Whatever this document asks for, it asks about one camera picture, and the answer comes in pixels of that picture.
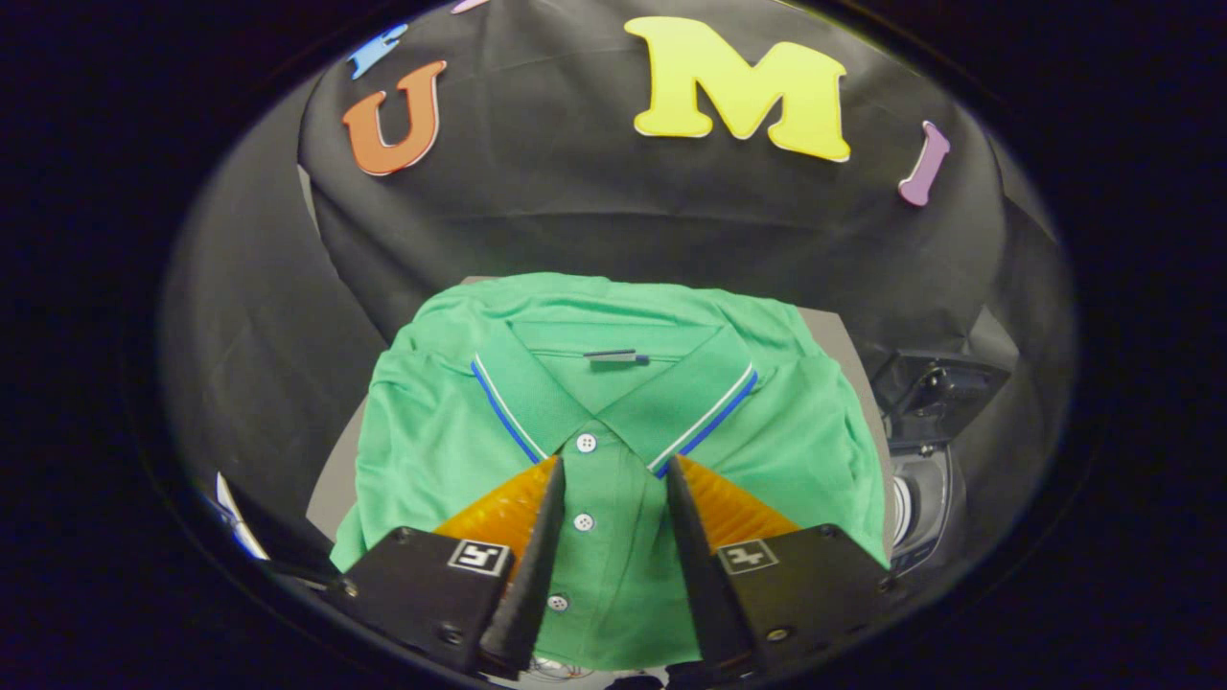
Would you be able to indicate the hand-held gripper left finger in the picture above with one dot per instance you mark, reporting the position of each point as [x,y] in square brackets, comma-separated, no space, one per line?
[537,575]

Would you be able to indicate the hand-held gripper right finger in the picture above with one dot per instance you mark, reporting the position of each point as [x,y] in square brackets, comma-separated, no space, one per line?
[700,575]

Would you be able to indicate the green polo shirt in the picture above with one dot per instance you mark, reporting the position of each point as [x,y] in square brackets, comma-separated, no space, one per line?
[431,431]

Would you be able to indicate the dark washing machine lid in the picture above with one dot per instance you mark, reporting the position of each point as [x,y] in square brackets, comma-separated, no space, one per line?
[944,393]

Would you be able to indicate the beige cabinet with dark top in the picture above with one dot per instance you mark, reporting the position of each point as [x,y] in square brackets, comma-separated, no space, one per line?
[333,494]

